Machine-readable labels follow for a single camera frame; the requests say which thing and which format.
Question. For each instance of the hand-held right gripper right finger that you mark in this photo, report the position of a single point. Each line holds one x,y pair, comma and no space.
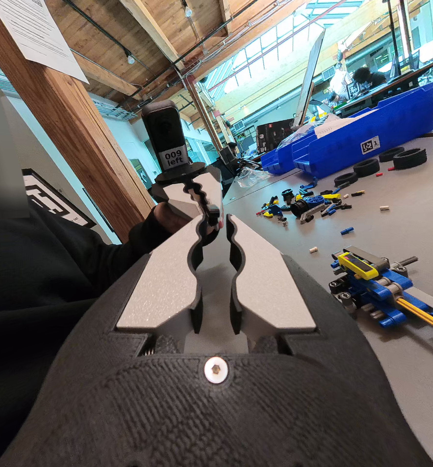
274,292

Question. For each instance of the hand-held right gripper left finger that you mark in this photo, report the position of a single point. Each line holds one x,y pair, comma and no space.
154,292

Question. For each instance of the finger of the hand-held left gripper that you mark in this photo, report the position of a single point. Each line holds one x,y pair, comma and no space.
180,199
211,188

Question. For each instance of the black lego connector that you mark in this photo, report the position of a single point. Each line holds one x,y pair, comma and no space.
213,213

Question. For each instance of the blue flat lego panel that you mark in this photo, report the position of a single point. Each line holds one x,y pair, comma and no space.
274,210

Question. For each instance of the black spoked lego wheel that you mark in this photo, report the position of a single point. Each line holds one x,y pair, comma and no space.
287,194

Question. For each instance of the black lego wheel hub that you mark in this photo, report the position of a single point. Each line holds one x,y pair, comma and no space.
299,208

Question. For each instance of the grey bent lego liftarm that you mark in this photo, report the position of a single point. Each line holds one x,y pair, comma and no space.
313,213

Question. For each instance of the blue lego pin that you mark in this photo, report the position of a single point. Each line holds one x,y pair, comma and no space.
347,230

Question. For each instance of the blue curved lego panel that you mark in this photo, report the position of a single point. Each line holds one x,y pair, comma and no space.
306,188

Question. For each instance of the blue lego wheel hub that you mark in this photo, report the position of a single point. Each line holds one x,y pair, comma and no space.
315,200

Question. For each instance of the partly built lego car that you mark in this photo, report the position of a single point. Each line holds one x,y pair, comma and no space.
377,288

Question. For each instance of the yellow lego fairing piece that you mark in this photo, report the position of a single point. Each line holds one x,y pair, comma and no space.
331,196

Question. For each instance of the black yellow lego pin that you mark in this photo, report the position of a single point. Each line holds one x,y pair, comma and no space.
358,193

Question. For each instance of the person's left hand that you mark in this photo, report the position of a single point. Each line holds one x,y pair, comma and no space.
167,218

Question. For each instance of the slim wooden column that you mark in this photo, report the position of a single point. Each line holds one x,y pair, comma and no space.
201,109

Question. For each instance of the blue plastic storage bin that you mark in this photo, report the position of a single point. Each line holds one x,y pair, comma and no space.
278,160

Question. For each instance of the black cardboard box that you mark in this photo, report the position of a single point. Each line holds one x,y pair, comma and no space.
274,135

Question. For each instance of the thick wooden column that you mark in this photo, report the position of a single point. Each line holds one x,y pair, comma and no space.
74,127

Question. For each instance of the printed clear plastic bag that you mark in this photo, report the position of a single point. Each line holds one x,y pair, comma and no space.
322,127

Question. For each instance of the person's black clothing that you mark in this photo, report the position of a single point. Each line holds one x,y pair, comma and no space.
26,273

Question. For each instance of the black white marker poster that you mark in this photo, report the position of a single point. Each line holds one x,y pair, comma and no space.
48,197

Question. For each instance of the leaning grey board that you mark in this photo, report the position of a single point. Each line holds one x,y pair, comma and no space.
309,80

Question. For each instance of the white paper sheet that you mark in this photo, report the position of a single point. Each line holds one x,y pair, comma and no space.
34,33

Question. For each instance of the blue storage bin white label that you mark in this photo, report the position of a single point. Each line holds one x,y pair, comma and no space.
395,116

